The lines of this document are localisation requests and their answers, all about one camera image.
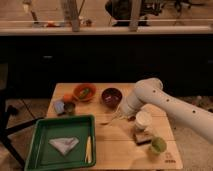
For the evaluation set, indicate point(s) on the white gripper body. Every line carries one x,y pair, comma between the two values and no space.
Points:
125,109

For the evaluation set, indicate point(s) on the green plastic tray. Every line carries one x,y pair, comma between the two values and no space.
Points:
44,157

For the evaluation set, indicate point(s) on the small dark metal cup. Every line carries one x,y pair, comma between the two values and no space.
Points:
69,108

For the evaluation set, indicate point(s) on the green item in orange bowl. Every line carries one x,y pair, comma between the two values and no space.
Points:
84,93

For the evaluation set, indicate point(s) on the folded white cloth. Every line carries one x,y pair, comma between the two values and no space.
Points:
64,145

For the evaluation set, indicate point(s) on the white cup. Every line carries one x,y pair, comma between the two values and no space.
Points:
143,120

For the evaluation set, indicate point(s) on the green cup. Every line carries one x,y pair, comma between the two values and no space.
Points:
158,145

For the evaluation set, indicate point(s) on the dark red bowl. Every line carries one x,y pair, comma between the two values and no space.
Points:
111,97

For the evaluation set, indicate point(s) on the brown rectangular block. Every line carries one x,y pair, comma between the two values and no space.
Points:
143,137

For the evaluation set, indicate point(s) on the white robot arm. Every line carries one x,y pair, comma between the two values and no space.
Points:
151,91

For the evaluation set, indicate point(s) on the black chair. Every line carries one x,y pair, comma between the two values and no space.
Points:
5,113

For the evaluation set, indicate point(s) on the orange bowl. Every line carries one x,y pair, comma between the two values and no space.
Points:
82,86

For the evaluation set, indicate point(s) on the orange fruit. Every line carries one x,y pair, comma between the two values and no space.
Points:
67,98

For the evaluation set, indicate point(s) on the wooden table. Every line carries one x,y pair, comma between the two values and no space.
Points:
115,147

